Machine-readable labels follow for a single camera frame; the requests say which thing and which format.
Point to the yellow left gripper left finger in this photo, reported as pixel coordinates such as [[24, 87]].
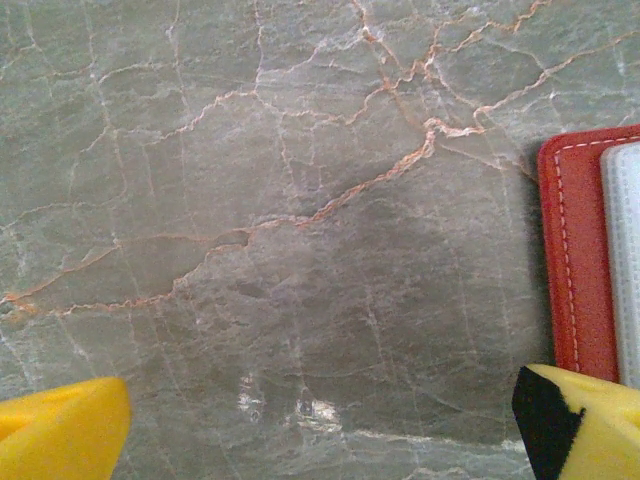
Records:
[[60, 435]]

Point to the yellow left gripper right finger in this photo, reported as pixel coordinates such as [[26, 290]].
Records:
[[600, 435]]

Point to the red leather card holder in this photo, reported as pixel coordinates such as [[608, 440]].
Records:
[[575, 250]]

